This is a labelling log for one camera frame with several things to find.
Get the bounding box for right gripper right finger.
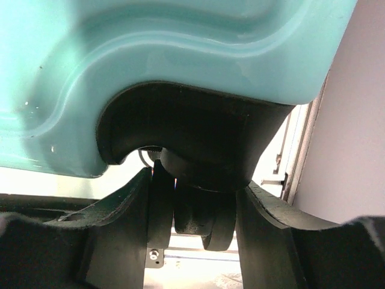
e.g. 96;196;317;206
236;184;384;288

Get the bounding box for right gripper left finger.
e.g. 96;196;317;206
1;168;152;288

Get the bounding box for pink and teal kids suitcase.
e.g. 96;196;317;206
0;0;359;252

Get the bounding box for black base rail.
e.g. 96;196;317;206
1;194;97;222

